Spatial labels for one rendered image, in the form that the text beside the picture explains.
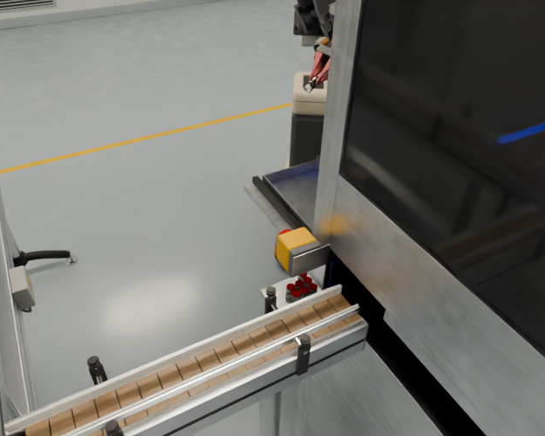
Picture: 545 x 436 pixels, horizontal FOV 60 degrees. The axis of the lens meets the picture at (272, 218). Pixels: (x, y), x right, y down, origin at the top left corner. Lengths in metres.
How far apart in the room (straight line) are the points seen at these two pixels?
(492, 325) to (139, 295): 1.84
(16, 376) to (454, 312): 1.17
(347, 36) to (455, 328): 0.50
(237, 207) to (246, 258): 0.43
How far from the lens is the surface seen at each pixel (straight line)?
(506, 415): 0.83
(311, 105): 2.21
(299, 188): 1.43
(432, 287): 0.81
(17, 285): 1.78
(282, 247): 1.04
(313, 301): 1.01
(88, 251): 2.64
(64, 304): 2.42
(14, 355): 1.58
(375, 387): 1.13
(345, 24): 0.83
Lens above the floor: 1.73
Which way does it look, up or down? 40 degrees down
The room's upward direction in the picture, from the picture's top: 1 degrees clockwise
